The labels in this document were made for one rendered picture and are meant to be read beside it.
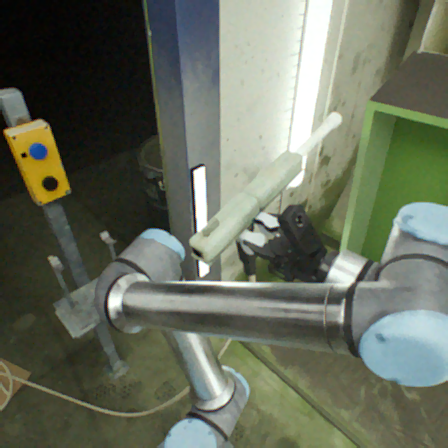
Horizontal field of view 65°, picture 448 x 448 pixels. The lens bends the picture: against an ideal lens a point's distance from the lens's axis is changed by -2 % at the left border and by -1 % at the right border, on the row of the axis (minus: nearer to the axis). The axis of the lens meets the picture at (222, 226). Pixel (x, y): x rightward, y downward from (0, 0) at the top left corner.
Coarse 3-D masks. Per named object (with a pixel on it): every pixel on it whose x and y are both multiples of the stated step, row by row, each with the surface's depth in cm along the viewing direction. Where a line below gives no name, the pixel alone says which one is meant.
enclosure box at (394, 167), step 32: (416, 64) 110; (384, 96) 101; (416, 96) 99; (384, 128) 128; (416, 128) 133; (384, 160) 150; (416, 160) 142; (352, 192) 128; (384, 192) 162; (416, 192) 151; (352, 224) 152; (384, 224) 175
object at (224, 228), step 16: (320, 128) 79; (304, 144) 76; (288, 160) 72; (272, 176) 69; (288, 176) 71; (256, 192) 67; (272, 192) 69; (224, 208) 65; (240, 208) 65; (256, 208) 66; (208, 224) 61; (224, 224) 62; (240, 224) 64; (192, 240) 61; (208, 240) 60; (224, 240) 62; (192, 256) 64; (208, 256) 61; (240, 256) 75; (256, 256) 76; (256, 272) 80
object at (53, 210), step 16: (0, 96) 101; (16, 96) 103; (16, 112) 105; (48, 208) 127; (64, 224) 135; (64, 240) 138; (64, 256) 142; (80, 256) 148; (80, 272) 152; (96, 336) 186; (112, 352) 195; (112, 368) 202
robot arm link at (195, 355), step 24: (144, 240) 80; (168, 240) 81; (144, 264) 75; (168, 264) 80; (168, 336) 90; (192, 336) 91; (192, 360) 94; (216, 360) 101; (192, 384) 101; (216, 384) 102; (240, 384) 113; (192, 408) 109; (216, 408) 104; (240, 408) 111
